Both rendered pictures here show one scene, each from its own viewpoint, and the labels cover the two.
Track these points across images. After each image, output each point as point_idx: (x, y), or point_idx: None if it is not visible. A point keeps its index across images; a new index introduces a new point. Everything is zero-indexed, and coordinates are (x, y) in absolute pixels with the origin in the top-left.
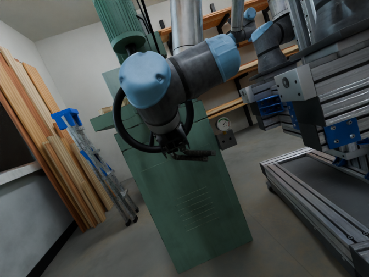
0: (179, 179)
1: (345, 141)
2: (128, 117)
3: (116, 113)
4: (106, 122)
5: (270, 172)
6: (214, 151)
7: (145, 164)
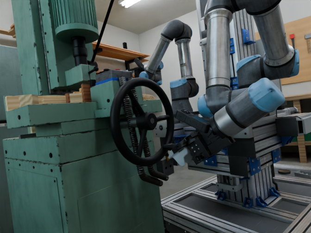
0: (120, 212)
1: (256, 170)
2: (82, 119)
3: (119, 108)
4: (52, 116)
5: (173, 211)
6: (168, 176)
7: (87, 187)
